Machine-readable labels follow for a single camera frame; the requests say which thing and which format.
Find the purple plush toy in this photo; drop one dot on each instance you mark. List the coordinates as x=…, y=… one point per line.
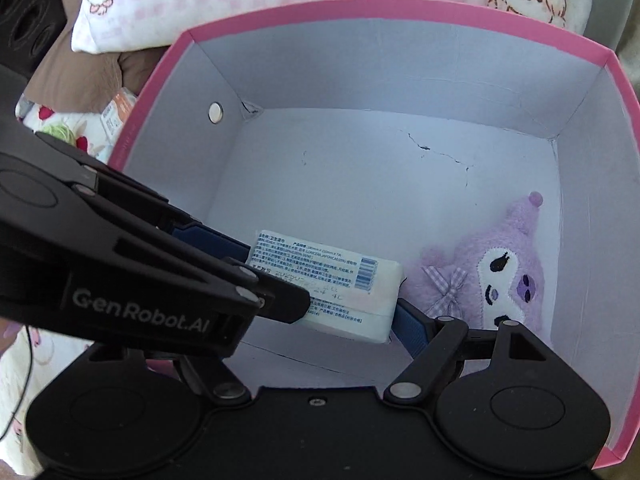
x=450, y=260

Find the orange label tissue packet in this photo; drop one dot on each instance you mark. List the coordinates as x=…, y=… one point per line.
x=119, y=110

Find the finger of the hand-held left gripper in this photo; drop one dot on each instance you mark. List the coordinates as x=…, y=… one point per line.
x=280, y=300
x=212, y=240

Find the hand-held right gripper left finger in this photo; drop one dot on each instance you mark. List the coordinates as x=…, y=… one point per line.
x=207, y=375

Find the white wet wipes packet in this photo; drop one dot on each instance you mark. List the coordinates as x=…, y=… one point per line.
x=330, y=265

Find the brown pillow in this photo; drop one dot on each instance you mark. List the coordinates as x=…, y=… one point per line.
x=85, y=75

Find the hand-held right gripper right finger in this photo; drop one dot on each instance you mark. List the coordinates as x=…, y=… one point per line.
x=410, y=330

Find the pink cardboard box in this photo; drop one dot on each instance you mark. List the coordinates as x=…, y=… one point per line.
x=350, y=185

